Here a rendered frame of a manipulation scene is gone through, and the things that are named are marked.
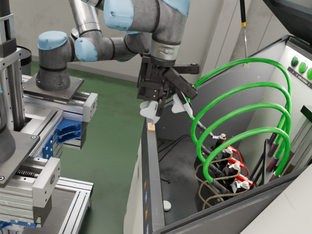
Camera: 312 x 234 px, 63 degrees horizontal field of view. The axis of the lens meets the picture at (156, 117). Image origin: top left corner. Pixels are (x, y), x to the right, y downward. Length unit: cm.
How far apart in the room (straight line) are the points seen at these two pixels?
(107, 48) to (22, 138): 41
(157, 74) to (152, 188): 42
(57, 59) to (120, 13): 66
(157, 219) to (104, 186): 136
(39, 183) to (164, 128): 69
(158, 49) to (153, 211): 50
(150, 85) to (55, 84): 63
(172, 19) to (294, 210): 51
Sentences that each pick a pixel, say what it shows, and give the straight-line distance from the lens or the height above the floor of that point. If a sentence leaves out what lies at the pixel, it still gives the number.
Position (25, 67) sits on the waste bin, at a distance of 291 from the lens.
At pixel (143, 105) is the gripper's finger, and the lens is 76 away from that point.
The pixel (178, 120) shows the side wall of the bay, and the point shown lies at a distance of 131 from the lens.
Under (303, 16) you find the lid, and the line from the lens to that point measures 100.
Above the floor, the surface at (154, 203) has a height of 95.
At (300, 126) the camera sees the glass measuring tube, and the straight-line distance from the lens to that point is 107.
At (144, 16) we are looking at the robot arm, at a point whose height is 151.
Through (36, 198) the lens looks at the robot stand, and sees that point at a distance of 89.
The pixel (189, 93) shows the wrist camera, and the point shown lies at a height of 134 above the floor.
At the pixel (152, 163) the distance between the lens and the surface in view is 102.
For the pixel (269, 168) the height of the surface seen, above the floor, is 111.
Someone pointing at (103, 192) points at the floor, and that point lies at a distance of 214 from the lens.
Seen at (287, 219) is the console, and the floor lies 118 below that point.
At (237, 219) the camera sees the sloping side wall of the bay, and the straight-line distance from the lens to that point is 77.
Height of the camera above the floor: 163
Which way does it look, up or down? 32 degrees down
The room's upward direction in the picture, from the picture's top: 13 degrees clockwise
